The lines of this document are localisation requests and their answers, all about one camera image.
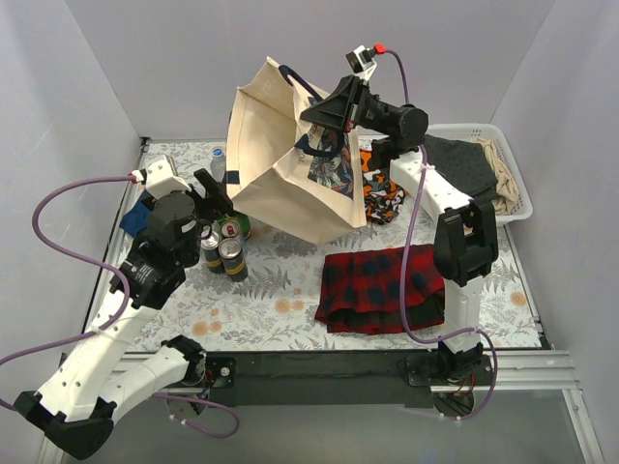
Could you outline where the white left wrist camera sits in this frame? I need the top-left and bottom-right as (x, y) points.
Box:
(133, 155), (191, 200)

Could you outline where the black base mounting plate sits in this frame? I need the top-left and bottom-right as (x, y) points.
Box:
(149, 348), (478, 410)

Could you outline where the orange black patterned garment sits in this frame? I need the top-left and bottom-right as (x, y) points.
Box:
(360, 150), (407, 225)

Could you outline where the floral tablecloth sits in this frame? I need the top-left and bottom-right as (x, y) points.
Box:
(127, 140), (542, 353)

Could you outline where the beige canvas tote bag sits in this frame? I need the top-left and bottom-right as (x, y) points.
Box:
(226, 58), (367, 245)

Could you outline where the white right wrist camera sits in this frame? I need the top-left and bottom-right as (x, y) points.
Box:
(345, 45), (377, 83)

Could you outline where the white plastic basket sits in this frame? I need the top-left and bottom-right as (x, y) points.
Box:
(428, 123), (533, 226)

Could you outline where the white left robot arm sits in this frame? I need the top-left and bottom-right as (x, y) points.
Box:
(14, 162), (207, 460)

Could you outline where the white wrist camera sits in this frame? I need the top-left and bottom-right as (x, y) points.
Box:
(345, 45), (377, 83)
(133, 155), (191, 200)

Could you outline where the beige cloth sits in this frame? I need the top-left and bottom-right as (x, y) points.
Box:
(475, 137), (519, 216)

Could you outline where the dark grey dotted cloth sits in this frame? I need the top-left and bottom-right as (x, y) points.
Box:
(425, 134), (498, 201)

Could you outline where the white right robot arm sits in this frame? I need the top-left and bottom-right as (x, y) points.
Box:
(300, 74), (498, 385)

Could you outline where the green Perrier bottle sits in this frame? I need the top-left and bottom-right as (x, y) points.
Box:
(237, 214), (251, 240)

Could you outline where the silver top can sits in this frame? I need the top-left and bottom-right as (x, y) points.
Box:
(200, 231), (225, 274)
(219, 238), (249, 282)

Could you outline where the blue folded garment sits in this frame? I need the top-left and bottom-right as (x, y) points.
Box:
(119, 190), (151, 239)

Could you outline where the blue cap Pocari bottle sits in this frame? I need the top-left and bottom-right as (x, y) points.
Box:
(210, 148), (226, 183)

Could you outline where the red plaid skirt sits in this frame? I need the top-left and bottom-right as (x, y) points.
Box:
(314, 245), (445, 335)

